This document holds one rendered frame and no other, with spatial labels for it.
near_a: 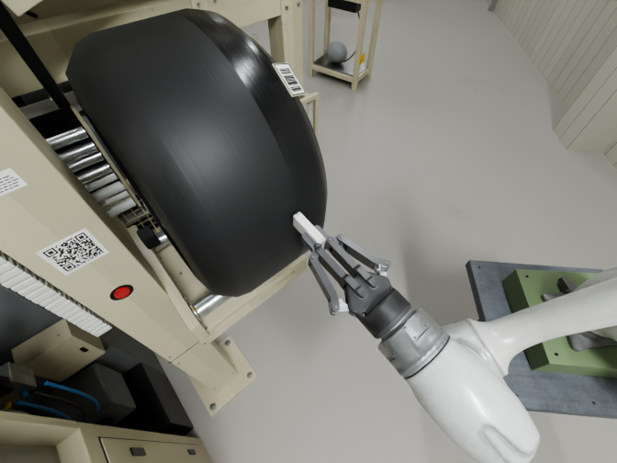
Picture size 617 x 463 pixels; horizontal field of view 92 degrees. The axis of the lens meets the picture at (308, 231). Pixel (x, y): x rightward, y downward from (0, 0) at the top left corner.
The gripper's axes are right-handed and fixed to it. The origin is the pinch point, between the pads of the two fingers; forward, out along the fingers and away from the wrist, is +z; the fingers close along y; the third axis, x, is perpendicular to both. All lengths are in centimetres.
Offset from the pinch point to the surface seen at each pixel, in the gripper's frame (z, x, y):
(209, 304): 12.2, 34.0, 19.3
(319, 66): 203, 142, -206
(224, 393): 4, 124, 36
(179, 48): 28.0, -18.6, 3.3
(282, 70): 20.0, -15.2, -9.6
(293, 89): 16.8, -13.6, -9.4
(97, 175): 60, 25, 24
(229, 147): 12.9, -12.4, 5.6
